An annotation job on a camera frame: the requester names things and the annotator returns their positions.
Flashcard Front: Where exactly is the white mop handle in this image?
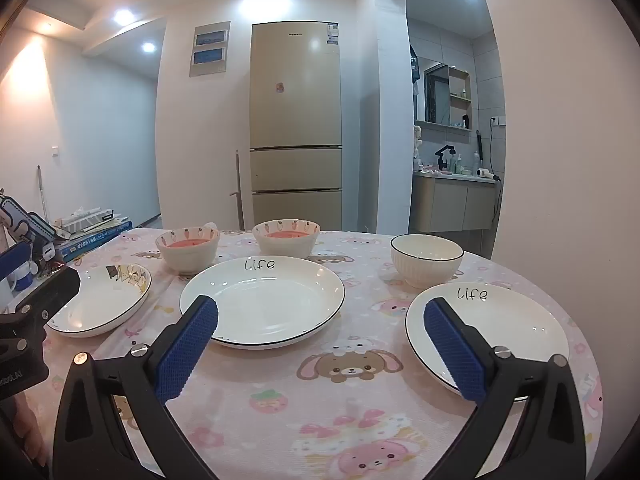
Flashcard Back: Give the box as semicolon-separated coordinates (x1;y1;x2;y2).
36;165;51;223

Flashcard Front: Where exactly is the pink cartoon tablecloth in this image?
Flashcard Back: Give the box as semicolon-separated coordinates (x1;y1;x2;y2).
20;227;603;480

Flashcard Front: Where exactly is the black hair dryer cable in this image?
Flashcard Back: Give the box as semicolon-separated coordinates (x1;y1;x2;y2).
488;122;503;221

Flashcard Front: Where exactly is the white plate with black lettering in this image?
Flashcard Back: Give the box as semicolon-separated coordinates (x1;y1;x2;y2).
179;255;346;350
405;282;571;403

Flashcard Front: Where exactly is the white ribbed bowl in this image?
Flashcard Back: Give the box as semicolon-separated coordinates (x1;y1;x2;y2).
390;233;465;289

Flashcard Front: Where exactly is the blue white cartoon stand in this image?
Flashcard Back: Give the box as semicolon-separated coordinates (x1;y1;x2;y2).
0;192;57;243

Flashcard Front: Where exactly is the black faucet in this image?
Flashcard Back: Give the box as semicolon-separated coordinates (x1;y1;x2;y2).
434;144;457;175

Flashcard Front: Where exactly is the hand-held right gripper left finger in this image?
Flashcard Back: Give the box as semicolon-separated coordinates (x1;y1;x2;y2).
52;294;221;480

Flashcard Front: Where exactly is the white flat box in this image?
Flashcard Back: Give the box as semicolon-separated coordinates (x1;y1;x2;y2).
60;207;113;233

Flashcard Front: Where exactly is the beige refrigerator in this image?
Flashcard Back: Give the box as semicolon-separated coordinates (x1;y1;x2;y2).
249;21;344;232

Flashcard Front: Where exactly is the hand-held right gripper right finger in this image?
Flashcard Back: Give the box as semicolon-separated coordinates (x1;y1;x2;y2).
423;297;587;480

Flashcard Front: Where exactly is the white plate with cartoon cats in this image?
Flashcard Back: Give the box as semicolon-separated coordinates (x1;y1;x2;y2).
46;263;152;338

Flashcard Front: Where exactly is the pink bowl with carrot print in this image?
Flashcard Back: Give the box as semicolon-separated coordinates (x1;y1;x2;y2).
251;219;321;261
155;226;221;275

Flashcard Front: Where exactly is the grey wall panel box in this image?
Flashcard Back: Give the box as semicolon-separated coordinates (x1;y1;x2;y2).
189;21;231;78

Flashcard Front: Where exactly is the bathroom mirror cabinet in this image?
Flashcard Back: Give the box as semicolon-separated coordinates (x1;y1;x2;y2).
423;61;472;132

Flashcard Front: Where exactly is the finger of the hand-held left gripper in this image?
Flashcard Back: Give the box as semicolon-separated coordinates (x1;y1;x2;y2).
0;242;34;286
0;266;82;361

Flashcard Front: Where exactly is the beige vanity cabinet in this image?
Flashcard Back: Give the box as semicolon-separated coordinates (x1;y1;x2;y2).
412;172;501;233

